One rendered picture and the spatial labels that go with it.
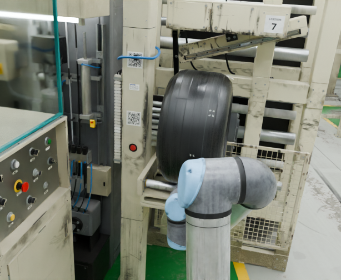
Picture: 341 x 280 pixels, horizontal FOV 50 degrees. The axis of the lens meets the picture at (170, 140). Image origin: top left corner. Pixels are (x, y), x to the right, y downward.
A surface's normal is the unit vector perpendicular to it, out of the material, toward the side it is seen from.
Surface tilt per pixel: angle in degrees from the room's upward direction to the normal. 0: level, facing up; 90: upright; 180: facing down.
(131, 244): 90
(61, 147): 90
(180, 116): 60
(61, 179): 90
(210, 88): 30
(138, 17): 90
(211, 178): 51
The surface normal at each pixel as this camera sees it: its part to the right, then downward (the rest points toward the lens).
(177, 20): -0.22, 0.36
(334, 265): 0.06, -0.92
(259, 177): 0.52, -0.19
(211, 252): 0.06, 0.15
